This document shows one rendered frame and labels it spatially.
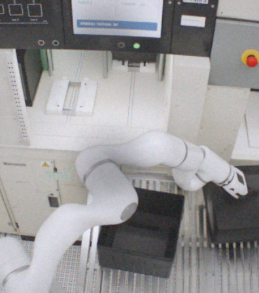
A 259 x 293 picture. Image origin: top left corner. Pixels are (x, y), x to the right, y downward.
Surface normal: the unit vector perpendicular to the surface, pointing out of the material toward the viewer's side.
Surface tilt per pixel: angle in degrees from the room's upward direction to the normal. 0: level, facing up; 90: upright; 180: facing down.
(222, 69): 90
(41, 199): 90
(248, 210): 0
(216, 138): 90
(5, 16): 90
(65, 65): 0
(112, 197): 28
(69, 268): 0
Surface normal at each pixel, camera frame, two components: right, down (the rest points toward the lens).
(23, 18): -0.06, 0.77
